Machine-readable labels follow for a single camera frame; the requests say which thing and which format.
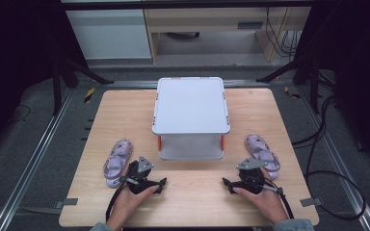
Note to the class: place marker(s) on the white storage box orange hinges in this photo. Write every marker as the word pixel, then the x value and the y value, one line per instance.
pixel 191 106

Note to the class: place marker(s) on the aluminium floor rail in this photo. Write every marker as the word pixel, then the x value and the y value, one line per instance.
pixel 32 160
pixel 337 160

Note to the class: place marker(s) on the wooden desk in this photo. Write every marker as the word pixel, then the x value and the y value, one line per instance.
pixel 205 17

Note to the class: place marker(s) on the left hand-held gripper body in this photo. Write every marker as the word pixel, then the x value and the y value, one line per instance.
pixel 141 184

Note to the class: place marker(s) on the person's right hand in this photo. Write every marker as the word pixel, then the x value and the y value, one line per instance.
pixel 266 202

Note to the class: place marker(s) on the purple child sandal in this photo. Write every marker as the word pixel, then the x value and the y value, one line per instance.
pixel 263 152
pixel 117 160

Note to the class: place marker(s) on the grey table bracket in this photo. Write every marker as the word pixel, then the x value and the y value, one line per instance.
pixel 311 202
pixel 66 202

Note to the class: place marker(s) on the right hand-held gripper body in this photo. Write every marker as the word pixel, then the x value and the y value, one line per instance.
pixel 252 181

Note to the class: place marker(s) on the black metal stand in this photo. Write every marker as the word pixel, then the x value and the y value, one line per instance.
pixel 57 86
pixel 314 83

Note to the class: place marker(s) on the yellow black tape strip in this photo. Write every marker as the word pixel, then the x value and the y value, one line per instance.
pixel 89 94
pixel 290 92

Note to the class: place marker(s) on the white cabinet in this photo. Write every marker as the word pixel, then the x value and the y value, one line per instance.
pixel 109 33

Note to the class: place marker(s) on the person's left hand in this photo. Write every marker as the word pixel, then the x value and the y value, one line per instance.
pixel 128 205

